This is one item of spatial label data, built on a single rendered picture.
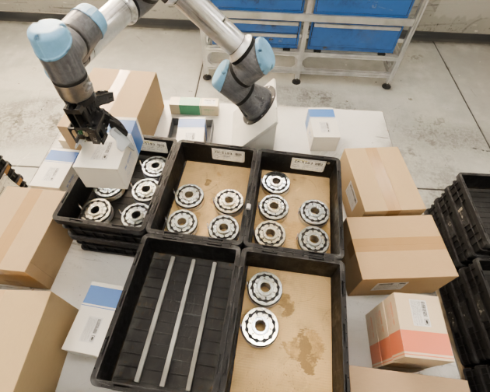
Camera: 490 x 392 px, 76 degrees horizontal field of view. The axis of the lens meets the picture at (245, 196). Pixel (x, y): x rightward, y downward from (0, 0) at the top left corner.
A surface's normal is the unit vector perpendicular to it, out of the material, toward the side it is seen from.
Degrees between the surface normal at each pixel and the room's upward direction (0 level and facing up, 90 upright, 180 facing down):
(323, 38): 90
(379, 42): 90
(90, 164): 0
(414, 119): 0
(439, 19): 90
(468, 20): 90
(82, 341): 0
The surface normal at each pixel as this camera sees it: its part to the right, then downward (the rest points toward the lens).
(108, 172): -0.05, 0.82
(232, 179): 0.02, -0.58
